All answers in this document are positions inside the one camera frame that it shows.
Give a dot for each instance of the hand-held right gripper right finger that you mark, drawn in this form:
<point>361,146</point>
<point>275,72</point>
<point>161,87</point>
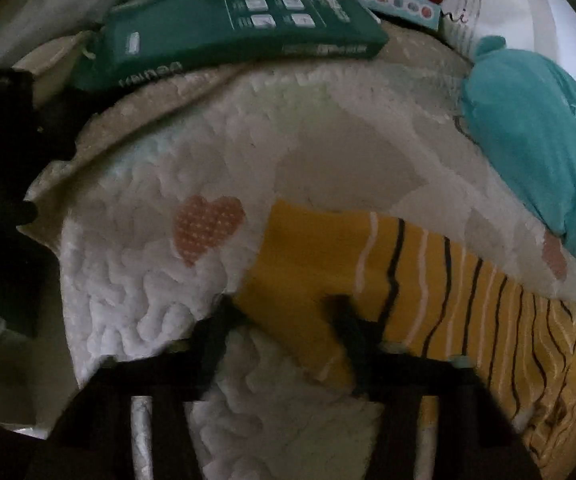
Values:
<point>352,340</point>

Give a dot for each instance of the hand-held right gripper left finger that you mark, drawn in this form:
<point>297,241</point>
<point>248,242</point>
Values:
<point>214,342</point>

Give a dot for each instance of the yellow striped shirt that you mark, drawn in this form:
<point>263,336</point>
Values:
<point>442,285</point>

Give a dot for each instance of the white plastic bag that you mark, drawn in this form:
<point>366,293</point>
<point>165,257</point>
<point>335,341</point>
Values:
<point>48,5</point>

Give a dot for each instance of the white quilt with hearts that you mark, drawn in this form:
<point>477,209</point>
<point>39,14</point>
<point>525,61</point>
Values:
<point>168,170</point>

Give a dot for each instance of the green wipes packet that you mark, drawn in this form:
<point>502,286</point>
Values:
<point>228,35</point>

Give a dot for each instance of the teal pillow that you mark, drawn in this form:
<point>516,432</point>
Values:
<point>537,145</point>

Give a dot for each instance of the light blue box with shapes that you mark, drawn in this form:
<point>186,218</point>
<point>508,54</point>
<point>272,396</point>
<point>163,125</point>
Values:
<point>392,0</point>

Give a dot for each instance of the white paper bag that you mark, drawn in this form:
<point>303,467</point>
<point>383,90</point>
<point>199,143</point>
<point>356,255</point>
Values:
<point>507,5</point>

